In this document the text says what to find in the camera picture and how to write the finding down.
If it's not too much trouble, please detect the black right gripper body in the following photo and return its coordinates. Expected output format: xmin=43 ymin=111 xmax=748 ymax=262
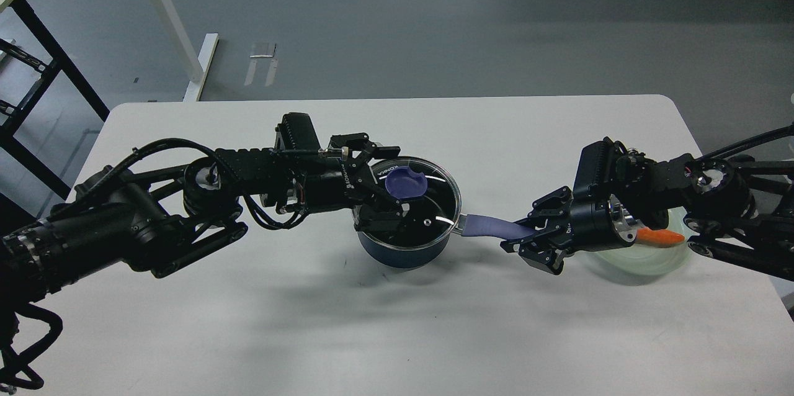
xmin=566 ymin=196 xmax=637 ymax=252

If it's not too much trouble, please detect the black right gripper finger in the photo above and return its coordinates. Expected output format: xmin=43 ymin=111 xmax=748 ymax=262
xmin=500 ymin=230 xmax=573 ymax=276
xmin=527 ymin=186 xmax=573 ymax=227

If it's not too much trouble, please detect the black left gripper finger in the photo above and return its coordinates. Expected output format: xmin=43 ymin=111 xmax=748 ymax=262
xmin=330 ymin=133 xmax=401 ymax=168
xmin=355 ymin=182 xmax=404 ymax=233

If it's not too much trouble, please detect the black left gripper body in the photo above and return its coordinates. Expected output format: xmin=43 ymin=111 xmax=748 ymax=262
xmin=303 ymin=158 xmax=365 ymax=210

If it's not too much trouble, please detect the blue saucepan with handle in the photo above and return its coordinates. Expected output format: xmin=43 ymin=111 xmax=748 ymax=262
xmin=357 ymin=192 xmax=533 ymax=269

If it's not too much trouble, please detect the glass lid with blue knob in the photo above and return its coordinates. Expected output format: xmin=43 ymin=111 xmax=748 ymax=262
xmin=359 ymin=156 xmax=460 ymax=251

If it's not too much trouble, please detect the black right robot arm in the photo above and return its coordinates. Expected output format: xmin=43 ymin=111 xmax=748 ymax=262
xmin=500 ymin=125 xmax=793 ymax=281

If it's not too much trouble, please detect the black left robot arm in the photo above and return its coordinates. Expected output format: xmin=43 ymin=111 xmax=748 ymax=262
xmin=2 ymin=112 xmax=427 ymax=394

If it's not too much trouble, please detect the translucent green plate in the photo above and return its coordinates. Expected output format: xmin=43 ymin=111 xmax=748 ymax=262
xmin=578 ymin=241 xmax=693 ymax=286

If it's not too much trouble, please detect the orange toy carrot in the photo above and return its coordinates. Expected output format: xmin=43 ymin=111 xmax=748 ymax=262
xmin=636 ymin=227 xmax=685 ymax=248

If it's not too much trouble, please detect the black metal rack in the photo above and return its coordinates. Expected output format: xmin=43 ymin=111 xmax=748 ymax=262
xmin=1 ymin=0 xmax=110 ymax=199

